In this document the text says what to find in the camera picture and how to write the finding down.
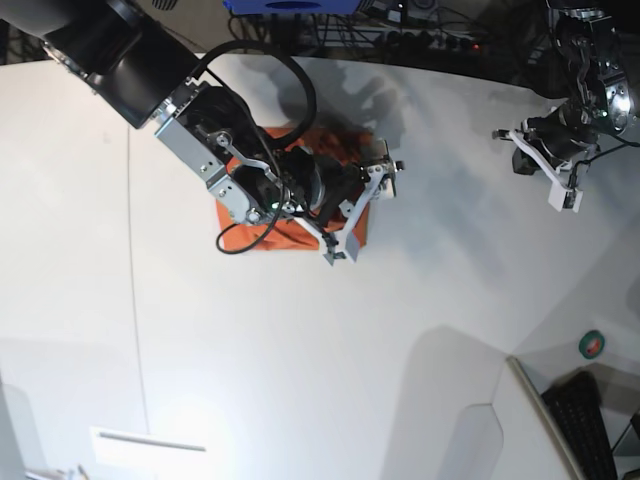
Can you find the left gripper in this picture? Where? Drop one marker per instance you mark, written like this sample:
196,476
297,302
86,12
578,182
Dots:
559,136

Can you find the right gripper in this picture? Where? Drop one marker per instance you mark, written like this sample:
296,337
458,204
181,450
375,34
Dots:
322,182

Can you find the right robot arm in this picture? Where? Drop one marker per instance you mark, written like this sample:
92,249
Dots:
262,181

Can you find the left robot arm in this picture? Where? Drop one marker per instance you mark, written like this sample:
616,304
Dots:
584,37

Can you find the black power strip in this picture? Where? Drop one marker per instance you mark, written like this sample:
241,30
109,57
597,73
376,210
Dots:
437,40

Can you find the green tape roll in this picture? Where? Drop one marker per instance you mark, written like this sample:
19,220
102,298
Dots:
592,344

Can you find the blue box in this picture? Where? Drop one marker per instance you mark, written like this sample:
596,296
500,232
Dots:
255,7

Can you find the black keyboard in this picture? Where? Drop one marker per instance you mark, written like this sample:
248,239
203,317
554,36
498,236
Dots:
575,406

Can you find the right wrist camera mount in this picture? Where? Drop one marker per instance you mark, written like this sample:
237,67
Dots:
341,244

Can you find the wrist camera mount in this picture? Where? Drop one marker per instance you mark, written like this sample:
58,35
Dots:
341,244
564,192

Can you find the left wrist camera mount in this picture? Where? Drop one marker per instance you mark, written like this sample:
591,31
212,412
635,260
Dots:
564,192

